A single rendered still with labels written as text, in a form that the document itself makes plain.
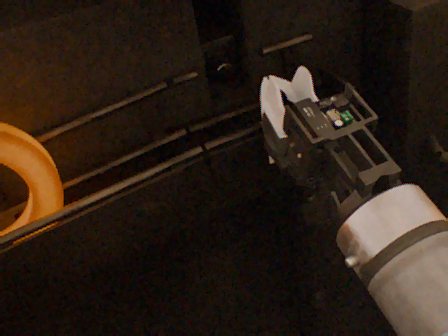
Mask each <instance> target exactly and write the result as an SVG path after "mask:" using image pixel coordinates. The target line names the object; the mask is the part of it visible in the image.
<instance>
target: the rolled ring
mask: <svg viewBox="0 0 448 336"><path fill-rule="evenodd" d="M0 163H2V164H3V165H6V166H8V167H10V168H11V169H13V170H15V171H16V172H17V173H19V175H20V176H22V178H24V180H25V181H26V183H27V184H28V187H29V189H30V194H29V199H28V204H27V206H26V209H25V210H24V212H23V213H22V215H21V216H20V217H19V218H18V219H17V221H15V222H14V223H13V224H12V225H11V226H9V227H8V228H6V229H5V230H4V231H1V232H0V236H2V235H4V234H6V233H9V232H10V231H13V230H15V229H16V228H19V227H21V226H24V225H26V224H28V223H30V222H33V221H35V220H37V219H39V218H40V217H44V216H45V215H48V214H49V213H52V212H54V211H57V210H58V209H61V208H63V188H62V184H61V180H60V178H59V174H58V172H57V168H56V167H55V163H54V162H53V160H52V158H51V157H50V155H49V154H48V151H46V149H45V148H44V147H43V146H42V145H41V144H40V143H39V142H38V141H37V140H35V138H33V137H32V136H30V135H29V134H27V133H26V132H24V131H22V130H19V129H18V128H17V127H13V126H12V125H8V124H6V123H2V122H0Z"/></svg>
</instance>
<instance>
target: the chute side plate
mask: <svg viewBox="0 0 448 336"><path fill-rule="evenodd" d="M208 155H209V162H210V165H211V171H212V175H213V176H212V175H211V171H210V169H209V165H208V162H207V160H206V157H205V156H201V157H200V158H197V159H195V160H192V161H191V162H188V163H187V164H185V165H182V166H180V167H178V168H176V169H173V170H171V171H169V172H167V173H164V174H162V175H161V176H158V177H156V178H154V179H152V180H149V181H148V182H145V183H143V184H140V185H139V186H138V187H134V188H133V189H130V190H129V191H125V192H124V193H121V194H120V195H116V196H115V197H112V198H111V199H110V200H106V201H105V202H102V203H101V204H97V205H96V206H93V207H92V208H89V209H87V210H85V211H83V212H81V213H78V214H77V215H74V216H72V217H70V218H68V219H66V220H63V221H62V222H59V223H57V224H55V225H53V226H50V227H48V228H46V229H44V230H43V231H39V232H38V233H35V234H34V235H31V236H29V237H26V238H25V239H22V240H21V241H19V242H16V243H15V244H12V245H10V246H8V247H6V248H3V249H2V250H0V319H3V318H4V317H6V316H8V315H10V314H13V313H14V312H17V311H19V310H21V309H23V308H26V307H27V306H28V305H31V304H32V303H35V302H37V301H39V300H41V299H44V298H46V297H47V296H50V295H51V294H54V293H55V292H58V291H59V290H62V289H63V288H66V287H68V286H69V285H72V284H74V283H77V282H78V281H81V280H82V279H85V278H86V277H89V276H90V275H92V274H94V273H96V272H99V271H100V270H103V269H105V268H107V267H109V266H112V265H113V264H114V263H117V262H118V261H121V260H123V259H125V258H127V257H130V256H132V255H134V254H136V253H137V252H140V251H141V250H144V249H145V248H148V247H149V246H152V245H154V244H156V243H158V242H160V241H162V240H164V239H167V238H168V237H171V236H172V235H175V234H176V233H179V232H180V231H182V230H184V229H187V228H189V227H191V226H193V225H195V224H198V223H199V222H202V221H203V220H204V219H207V218H209V217H211V216H213V215H216V214H217V213H220V212H222V211H224V210H226V209H228V208H231V207H233V206H237V205H238V204H241V203H244V202H247V201H248V200H252V199H254V198H255V197H259V196H261V195H264V194H266V193H269V192H271V191H274V190H276V189H279V188H281V187H283V186H286V185H288V184H292V183H293V182H296V179H294V178H293V177H292V176H291V175H290V173H289V172H288V171H285V172H283V173H282V172H281V169H280V167H279V165H277V163H276V162H272V163H271V164H270V159H269V154H268V151H267V150H266V147H265V144H264V138H263V134H259V135H257V136H253V137H252V138H248V139H246V140H242V141H240V142H239V143H235V144H233V145H230V146H228V147H224V148H222V149H218V150H216V151H213V152H211V153H209V154H208Z"/></svg>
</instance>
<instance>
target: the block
mask: <svg viewBox="0 0 448 336"><path fill-rule="evenodd" d="M365 53H366V104H367V105H368V107H369V108H371V110H372V111H373V112H374V113H375V114H376V115H377V117H378V118H379V119H378V121H377V126H376V128H375V133H374V135H373V137H374V138H375V139H376V141H377V142H378V143H379V145H381V146H382V147H383V149H384V150H385V151H386V153H387V154H388V155H389V156H390V158H392V159H393V161H394V162H395V163H396V164H397V165H399V167H402V168H404V169H410V168H412V167H414V166H417V165H420V164H421V163H423V162H426V161H428V160H431V159H430V156H429V155H428V152H427V151H426V149H425V147H424V145H423V143H424V141H425V138H428V136H436V139H437V141H438V143H439V144H440V145H441V147H442V149H443V151H444V152H446V151H447V148H448V0H365Z"/></svg>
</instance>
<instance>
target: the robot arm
mask: <svg viewBox="0 0 448 336"><path fill-rule="evenodd" d="M353 97H355V99H356V100H357V101H358V102H359V103H360V105H362V107H363V108H364V110H366V116H365V119H363V118H362V116H361V115H360V114H359V112H358V111H357V110H355V108H354V107H353V105H351V103H352V99H353ZM282 101H283V102H284V103H285V108H284V106H283V102H282ZM348 108H349V109H350V110H351V111H352V112H353V114H355V116H356V117H357V118H358V120H359V121H360V122H357V121H355V119H354V118H353V116H352V115H351V114H350V113H349V111H348ZM261 116H262V125H263V138H264V144H265V147H266V150H267V151H268V154H269V155H270V157H271V158H272V160H274V162H276V163H277V165H279V167H280V169H281V172H282V173H283V172H285V171H288V172H289V173H290V175H291V176H292V177H293V178H294V179H296V185H300V186H307V189H308V190H309V191H312V190H313V189H316V188H318V189H320V191H317V192H316V193H314V195H313V196H312V197H308V198H307V202H305V204H302V205H300V206H299V207H300V208H301V212H302V213H303V216H304V217H305V221H306V222H307V225H310V224H315V223H317V222H318V225H319V224H323V223H325V222H331V221H333V220H334V223H335V224H336V226H337V227H338V229H339V230H338V235H337V237H336V241H337V244H338V247H339V248H340V250H341V251H342V252H343V254H344V256H345V257H346V259H345V263H346V265H347V267H348V268H353V269H354V270H355V272H356V273H357V274H358V276H359V277H360V279H361V280H362V283H364V285H365V287H366V289H367V290H368V291H369V293H370V294H371V296H372V297H373V299H374V301H375V303H377V305H378V307H380V309H381V311H382V313H383V314H384V316H385V317H386V319H387V320H388V322H389V323H390V325H391V326H392V327H393V329H394V330H395V332H396V333H397V336H448V221H447V219H446V218H445V217H444V216H443V215H442V213H441V212H440V211H439V209H438V208H436V206H434V204H433V203H432V202H431V201H430V199H429V198H428V197H427V195H425V193H423V191H422V190H421V189H420V188H419V186H417V185H414V184H402V183H401V182H400V181H399V175H400V173H401V169H399V167H398V166H397V165H396V163H395V162H394V161H393V159H392V158H390V156H389V155H388V154H387V153H386V151H385V150H384V149H383V147H382V146H381V145H379V143H378V142H377V141H376V139H375V138H374V137H373V135H374V133H375V128H376V126H377V121H378V119H379V118H378V117H377V115H376V114H375V113H374V112H373V111H372V110H371V108H369V107H368V105H367V104H366V103H365V102H364V100H363V99H362V98H361V97H360V95H358V93H357V92H355V90H354V89H353V88H352V87H351V85H350V84H349V83H347V84H346V85H345V88H344V95H343V97H342V98H340V99H338V98H336V97H331V99H328V100H327V98H325V99H320V100H318V99H317V98H316V95H315V94H314V89H313V85H312V77H311V75H310V73H309V71H308V70H307V69H306V68H305V67H303V66H301V67H299V68H298V70H297V71H296V74H295V75H294V79H293V80H292V83H290V82H289V81H286V80H285V79H281V78H279V77H274V76H272V75H270V76H268V77H264V78H263V82H262V84H261ZM330 189H335V190H332V191H329V190H330Z"/></svg>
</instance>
